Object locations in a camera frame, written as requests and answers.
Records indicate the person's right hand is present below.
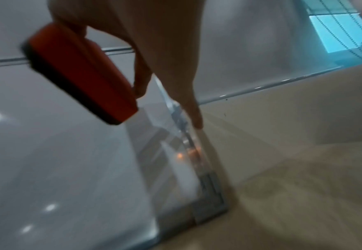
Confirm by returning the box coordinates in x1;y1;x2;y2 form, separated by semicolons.
46;0;207;129

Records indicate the orange whiteboard eraser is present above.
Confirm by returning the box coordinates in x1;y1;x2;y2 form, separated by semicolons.
20;21;139;126

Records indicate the window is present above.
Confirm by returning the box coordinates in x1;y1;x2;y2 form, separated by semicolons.
301;0;362;61

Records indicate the silver metal rail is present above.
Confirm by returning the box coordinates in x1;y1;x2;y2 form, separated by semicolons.
0;47;343;105

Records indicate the whiteboard with metal frame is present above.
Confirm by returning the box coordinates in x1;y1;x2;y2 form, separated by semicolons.
0;73;231;250

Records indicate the blind bead chain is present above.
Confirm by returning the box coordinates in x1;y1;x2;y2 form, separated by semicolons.
318;0;362;65

